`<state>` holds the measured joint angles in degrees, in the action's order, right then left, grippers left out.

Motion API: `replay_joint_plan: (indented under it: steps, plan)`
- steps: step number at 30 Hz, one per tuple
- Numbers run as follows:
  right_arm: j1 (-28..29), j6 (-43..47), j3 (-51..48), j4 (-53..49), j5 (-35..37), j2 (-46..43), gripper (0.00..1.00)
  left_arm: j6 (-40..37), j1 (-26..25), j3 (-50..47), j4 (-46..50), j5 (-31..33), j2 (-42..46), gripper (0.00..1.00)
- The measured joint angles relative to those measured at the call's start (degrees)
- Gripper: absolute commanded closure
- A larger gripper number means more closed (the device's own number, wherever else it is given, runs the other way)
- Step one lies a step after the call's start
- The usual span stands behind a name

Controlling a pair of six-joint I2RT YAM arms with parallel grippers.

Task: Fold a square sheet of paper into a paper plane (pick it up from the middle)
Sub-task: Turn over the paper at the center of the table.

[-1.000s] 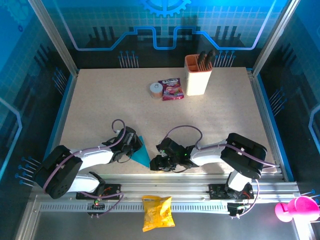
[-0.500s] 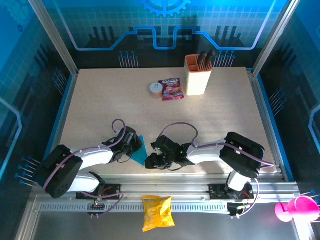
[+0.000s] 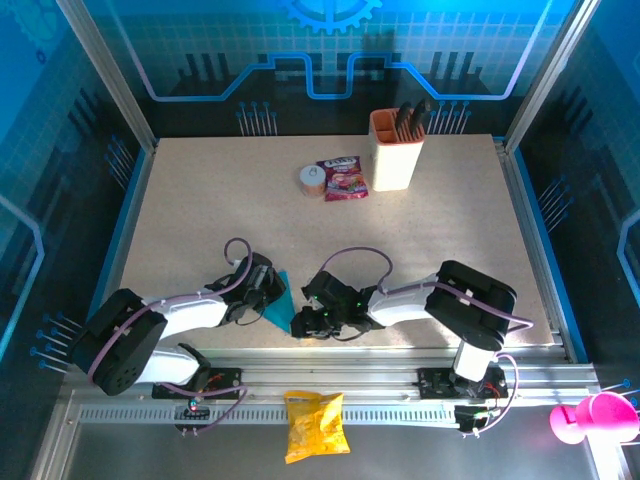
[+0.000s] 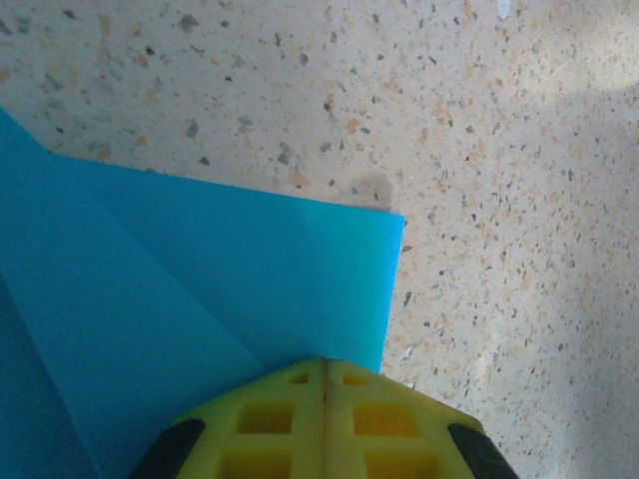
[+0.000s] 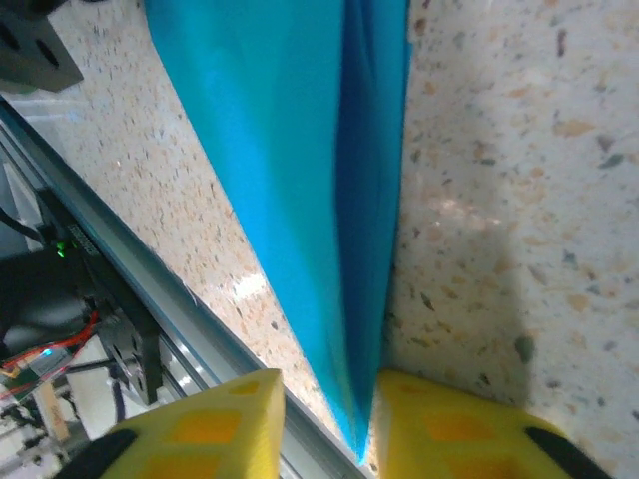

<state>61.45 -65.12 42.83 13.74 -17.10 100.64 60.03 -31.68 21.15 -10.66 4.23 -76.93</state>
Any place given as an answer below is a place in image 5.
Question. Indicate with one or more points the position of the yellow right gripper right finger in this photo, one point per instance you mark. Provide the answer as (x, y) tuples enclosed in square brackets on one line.
[(449, 439)]

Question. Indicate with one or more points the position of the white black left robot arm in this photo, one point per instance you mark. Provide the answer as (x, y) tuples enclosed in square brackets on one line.
[(40, 299)]

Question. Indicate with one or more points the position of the aluminium mounting rail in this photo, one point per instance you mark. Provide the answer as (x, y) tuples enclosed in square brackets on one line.
[(209, 364)]

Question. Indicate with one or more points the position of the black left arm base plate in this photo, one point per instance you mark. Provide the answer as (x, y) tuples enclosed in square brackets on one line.
[(135, 349)]

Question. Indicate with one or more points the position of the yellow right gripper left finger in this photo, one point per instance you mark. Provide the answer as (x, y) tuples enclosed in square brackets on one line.
[(209, 439)]

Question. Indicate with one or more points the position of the blue cloth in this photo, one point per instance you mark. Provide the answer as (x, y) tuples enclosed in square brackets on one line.
[(289, 149)]

